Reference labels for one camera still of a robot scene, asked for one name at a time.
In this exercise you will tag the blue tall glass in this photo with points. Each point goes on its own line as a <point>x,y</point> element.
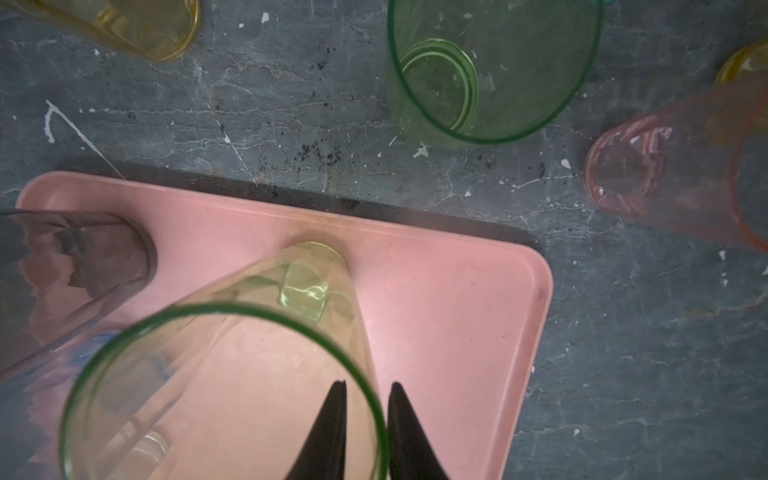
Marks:
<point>89,411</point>

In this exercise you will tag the pink plastic tray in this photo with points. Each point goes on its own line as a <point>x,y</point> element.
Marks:
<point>455,319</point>

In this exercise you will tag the pink short glass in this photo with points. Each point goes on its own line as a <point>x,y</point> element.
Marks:
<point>697,166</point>

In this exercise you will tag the green short glass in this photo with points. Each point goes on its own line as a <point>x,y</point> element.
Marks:
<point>474,73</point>

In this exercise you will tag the dark grey tall glass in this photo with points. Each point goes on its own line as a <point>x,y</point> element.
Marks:
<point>61,272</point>

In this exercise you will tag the yellow short glass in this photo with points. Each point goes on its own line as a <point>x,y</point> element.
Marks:
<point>156,30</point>

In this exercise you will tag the amber tall glass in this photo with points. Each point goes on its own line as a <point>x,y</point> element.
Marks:
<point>747,60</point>

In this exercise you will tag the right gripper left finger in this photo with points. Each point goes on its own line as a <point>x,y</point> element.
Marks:
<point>323,453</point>

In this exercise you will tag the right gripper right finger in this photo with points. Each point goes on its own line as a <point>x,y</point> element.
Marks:
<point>411,455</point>

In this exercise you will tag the green tall glass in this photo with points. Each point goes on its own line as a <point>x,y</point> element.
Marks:
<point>254,355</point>

